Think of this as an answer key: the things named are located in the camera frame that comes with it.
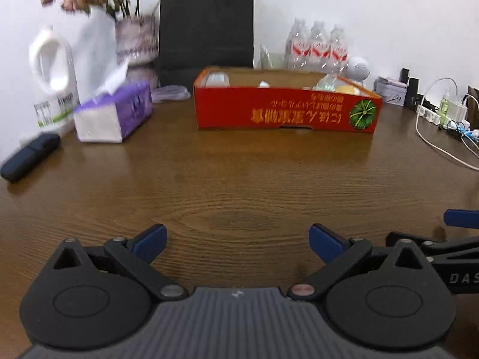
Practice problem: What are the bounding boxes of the translucent plastic container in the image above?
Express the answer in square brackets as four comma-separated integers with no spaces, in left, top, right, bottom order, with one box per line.
[204,72,230,88]

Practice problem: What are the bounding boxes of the yellow plush toy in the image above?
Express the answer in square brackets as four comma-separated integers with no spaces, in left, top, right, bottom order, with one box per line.
[334,85,361,96]

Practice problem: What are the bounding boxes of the iridescent plastic bag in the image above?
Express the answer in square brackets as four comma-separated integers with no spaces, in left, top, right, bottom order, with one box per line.
[312,74,341,92]

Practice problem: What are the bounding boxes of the white power strip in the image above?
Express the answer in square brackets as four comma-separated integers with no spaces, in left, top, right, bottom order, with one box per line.
[416,105,451,126]

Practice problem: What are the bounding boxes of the green spray bottle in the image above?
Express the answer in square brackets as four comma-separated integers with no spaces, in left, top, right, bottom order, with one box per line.
[438,89,451,127]

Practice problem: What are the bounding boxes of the black small bottles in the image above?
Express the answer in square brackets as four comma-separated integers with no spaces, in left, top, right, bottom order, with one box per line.
[399,68,421,111]

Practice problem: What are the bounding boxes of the purple tissue pack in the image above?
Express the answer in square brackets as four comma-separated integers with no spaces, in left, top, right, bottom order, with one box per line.
[73,62,154,144]

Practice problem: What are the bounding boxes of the grey tin box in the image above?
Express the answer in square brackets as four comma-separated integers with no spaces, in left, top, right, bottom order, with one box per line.
[373,77,407,107]

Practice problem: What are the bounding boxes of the dark blue case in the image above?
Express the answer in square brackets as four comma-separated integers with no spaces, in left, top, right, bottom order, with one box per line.
[1,133,61,183]

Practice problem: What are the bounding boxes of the red cardboard box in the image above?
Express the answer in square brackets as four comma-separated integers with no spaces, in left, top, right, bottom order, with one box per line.
[192,67,382,134]

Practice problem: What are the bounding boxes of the white detergent jug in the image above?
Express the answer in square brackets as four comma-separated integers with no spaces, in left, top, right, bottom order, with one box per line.
[28,26,80,136]

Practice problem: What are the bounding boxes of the white astronaut figurine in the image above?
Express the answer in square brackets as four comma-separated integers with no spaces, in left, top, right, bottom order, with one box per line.
[343,57,370,86]

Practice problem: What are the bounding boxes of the water bottle middle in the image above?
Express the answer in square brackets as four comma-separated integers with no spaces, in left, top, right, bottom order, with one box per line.
[308,21,331,72]

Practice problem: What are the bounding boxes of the water bottle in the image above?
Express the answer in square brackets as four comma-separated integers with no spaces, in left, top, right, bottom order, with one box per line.
[285,18,310,70]
[330,24,348,74]
[308,21,331,72]

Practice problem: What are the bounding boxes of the water bottle right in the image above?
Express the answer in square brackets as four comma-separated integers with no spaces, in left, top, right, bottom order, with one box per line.
[330,24,348,74]

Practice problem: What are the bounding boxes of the glass cup with spoon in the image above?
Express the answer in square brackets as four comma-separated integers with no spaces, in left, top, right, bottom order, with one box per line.
[257,45,287,70]

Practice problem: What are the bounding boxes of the water bottle left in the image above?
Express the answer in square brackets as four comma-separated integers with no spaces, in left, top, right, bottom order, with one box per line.
[285,18,310,70]

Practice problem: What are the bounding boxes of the purple fuzzy vase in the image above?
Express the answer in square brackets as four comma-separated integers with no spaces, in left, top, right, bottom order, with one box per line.
[115,16,159,89]

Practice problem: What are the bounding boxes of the black paper bag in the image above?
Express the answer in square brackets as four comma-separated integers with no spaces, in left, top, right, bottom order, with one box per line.
[157,0,254,88]

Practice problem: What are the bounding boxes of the white charging cable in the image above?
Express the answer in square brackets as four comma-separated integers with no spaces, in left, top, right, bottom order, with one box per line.
[414,77,479,172]

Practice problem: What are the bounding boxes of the lilac coiled cable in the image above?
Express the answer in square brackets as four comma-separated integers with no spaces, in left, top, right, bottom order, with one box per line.
[150,84,192,104]

